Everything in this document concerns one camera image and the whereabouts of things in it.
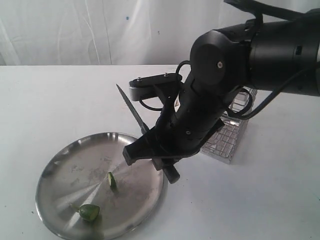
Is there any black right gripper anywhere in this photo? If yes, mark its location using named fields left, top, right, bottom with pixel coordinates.
left=122, top=97, right=224, bottom=184

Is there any black handled knife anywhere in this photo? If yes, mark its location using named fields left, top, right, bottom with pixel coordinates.
left=116, top=84, right=149, bottom=135

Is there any green chili pepper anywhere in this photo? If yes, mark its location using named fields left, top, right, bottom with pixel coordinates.
left=69, top=203, right=101, bottom=222

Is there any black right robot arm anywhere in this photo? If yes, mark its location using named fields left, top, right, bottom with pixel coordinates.
left=122, top=5, right=320, bottom=183

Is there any round stainless steel plate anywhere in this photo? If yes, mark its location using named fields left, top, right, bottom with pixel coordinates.
left=35, top=132, right=168, bottom=240

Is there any white backdrop curtain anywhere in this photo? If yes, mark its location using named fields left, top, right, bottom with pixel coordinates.
left=0, top=0, right=320, bottom=67

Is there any wire metal utensil holder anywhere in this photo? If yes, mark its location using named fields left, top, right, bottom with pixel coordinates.
left=200, top=87, right=258, bottom=164

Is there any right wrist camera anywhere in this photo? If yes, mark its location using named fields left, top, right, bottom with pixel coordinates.
left=129, top=73, right=183, bottom=104

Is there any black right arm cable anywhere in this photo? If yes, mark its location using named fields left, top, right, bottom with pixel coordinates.
left=139, top=0, right=320, bottom=121

